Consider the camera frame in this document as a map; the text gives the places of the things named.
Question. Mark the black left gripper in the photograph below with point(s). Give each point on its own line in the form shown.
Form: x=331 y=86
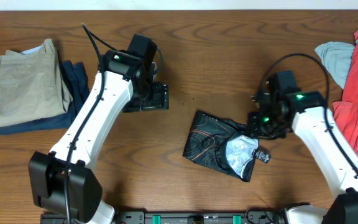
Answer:
x=160 y=101

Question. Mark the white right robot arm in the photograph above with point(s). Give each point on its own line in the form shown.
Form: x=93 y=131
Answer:
x=307 y=116

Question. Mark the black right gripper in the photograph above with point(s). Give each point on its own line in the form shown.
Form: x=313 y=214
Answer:
x=255 y=130

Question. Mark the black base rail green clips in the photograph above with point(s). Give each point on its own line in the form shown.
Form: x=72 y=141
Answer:
x=252 y=216

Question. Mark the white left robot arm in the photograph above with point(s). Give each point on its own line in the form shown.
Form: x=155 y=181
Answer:
x=63 y=181

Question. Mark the folded beige trousers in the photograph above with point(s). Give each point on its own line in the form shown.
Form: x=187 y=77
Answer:
x=32 y=86

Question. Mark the folded navy blue garment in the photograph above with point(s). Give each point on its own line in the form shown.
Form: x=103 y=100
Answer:
x=76 y=80

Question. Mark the black printed cycling jersey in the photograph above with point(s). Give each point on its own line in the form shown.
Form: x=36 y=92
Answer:
x=223 y=145

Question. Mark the light grey-blue garment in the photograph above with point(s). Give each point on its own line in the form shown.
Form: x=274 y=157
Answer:
x=336 y=58

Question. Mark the light blue folded garment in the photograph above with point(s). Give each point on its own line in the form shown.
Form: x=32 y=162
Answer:
x=30 y=51

